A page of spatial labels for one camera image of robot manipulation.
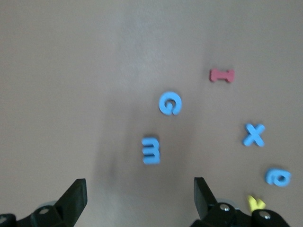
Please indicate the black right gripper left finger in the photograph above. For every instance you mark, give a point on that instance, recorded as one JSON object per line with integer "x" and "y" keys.
{"x": 68, "y": 203}

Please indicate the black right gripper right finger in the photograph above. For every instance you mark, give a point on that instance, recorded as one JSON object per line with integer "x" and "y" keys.
{"x": 207, "y": 206}

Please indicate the blue foam letter X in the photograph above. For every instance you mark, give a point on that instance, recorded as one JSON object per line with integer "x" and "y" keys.
{"x": 253, "y": 135}

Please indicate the blue foam letter m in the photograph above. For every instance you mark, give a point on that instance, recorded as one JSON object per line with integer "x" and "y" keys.
{"x": 151, "y": 142}

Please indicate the blue foam letter G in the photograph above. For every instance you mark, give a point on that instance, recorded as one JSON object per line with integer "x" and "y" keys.
{"x": 163, "y": 104}

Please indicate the yellow foam letter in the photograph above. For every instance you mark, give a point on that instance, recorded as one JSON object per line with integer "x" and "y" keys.
{"x": 253, "y": 203}

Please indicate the blue foam letter e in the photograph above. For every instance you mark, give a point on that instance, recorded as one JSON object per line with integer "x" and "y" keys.
{"x": 271, "y": 176}

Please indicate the red foam letter I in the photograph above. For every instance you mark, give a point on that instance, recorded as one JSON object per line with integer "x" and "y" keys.
{"x": 221, "y": 75}

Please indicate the brown table cover mat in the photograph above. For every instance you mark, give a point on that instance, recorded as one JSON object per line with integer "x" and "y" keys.
{"x": 71, "y": 71}

